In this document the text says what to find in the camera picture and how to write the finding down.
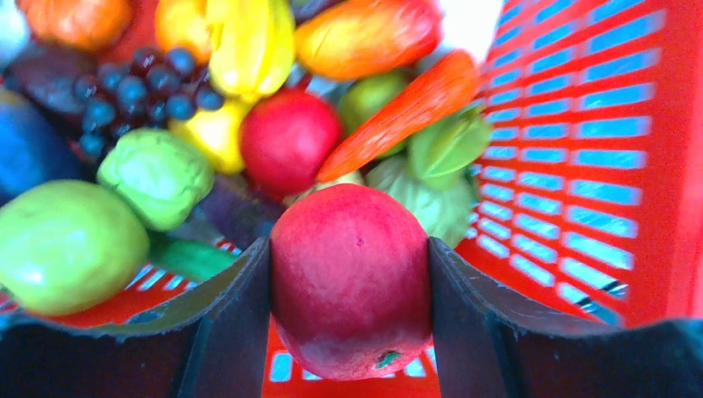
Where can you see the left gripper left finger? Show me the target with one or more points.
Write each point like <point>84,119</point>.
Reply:
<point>210,341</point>

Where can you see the orange red toy mango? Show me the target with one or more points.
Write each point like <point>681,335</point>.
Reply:
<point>356,39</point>

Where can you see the orange toy carrot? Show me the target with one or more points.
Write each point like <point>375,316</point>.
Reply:
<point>443,89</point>

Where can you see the green toy pear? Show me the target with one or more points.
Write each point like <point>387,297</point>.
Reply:
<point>367,96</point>

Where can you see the purple toy eggplant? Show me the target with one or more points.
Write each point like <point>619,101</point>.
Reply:
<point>32,152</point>

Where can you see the yellow toy pepper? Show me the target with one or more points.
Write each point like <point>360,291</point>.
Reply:
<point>216,134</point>

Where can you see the white toy radish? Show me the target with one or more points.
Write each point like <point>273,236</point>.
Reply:
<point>470,25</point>

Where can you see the red toy apple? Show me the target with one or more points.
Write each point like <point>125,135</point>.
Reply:
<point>350,283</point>

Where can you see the green toy pepper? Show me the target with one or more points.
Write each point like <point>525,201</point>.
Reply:
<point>161,176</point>

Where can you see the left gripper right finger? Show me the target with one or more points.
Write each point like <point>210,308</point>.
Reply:
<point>491,341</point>

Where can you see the purple toy grapes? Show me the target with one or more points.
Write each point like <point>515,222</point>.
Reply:
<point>148,92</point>

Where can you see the red toy pomegranate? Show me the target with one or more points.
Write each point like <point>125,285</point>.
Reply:
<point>286,138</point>

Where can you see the yellow green toy starfruit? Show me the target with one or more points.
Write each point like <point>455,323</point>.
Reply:
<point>252,47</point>

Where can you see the red plastic basket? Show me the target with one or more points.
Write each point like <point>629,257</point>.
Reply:
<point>593,185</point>

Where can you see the orange toy pumpkin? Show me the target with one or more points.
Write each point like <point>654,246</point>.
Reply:
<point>88,25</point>

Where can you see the green toy apple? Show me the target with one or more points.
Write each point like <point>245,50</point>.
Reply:
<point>68,245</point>

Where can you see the green toy leaf vegetable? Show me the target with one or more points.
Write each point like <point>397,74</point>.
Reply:
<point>430,180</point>

